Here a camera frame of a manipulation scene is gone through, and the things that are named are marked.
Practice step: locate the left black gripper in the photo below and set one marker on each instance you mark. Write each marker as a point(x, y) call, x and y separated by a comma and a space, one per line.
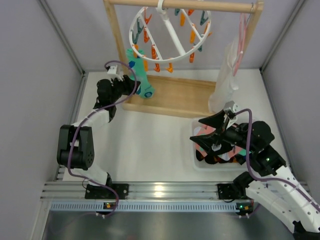
point(127, 85)

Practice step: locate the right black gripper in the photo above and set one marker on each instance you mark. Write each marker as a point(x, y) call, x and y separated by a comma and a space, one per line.
point(223, 132)

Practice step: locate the pink teal sock front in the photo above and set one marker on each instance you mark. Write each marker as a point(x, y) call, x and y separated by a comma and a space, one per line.
point(199, 131)

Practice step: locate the mint green sock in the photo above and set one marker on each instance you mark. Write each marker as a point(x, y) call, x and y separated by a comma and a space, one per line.
point(145, 90)

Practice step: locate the white round clip hanger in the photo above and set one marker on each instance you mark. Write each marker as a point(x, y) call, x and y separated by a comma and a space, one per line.
point(141, 26)

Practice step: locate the black white striped sock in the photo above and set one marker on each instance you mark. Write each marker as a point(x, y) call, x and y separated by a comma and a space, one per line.
point(227, 152)

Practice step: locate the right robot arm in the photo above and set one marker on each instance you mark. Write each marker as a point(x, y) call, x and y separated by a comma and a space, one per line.
point(268, 179)

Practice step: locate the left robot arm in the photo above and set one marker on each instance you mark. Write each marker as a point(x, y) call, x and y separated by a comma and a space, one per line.
point(76, 150)

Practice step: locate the red black argyle sock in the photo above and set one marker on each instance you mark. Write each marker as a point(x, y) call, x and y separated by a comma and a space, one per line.
point(212, 160)

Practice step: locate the white plastic basket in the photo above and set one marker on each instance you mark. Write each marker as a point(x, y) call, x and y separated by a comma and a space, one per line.
point(202, 166)

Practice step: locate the white cloth garment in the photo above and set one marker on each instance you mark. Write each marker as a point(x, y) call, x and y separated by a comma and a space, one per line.
point(226, 82)

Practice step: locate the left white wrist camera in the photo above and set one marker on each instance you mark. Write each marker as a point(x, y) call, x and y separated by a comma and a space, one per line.
point(114, 72)

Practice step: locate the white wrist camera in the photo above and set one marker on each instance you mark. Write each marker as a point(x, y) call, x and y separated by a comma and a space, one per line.
point(230, 109)
point(114, 72)

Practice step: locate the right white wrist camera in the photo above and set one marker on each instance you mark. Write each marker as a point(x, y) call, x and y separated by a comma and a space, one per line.
point(230, 109)

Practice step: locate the wooden clothes rack frame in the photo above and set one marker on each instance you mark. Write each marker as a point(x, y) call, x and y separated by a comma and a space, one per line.
point(173, 96)

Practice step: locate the aluminium mounting rail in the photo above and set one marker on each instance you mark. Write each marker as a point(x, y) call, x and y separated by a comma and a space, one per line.
point(149, 191)

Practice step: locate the pink wire hanger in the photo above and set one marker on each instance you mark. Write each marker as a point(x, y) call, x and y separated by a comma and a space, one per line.
point(243, 22)

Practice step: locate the perforated cable duct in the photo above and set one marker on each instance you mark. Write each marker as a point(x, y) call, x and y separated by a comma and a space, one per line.
point(150, 206)

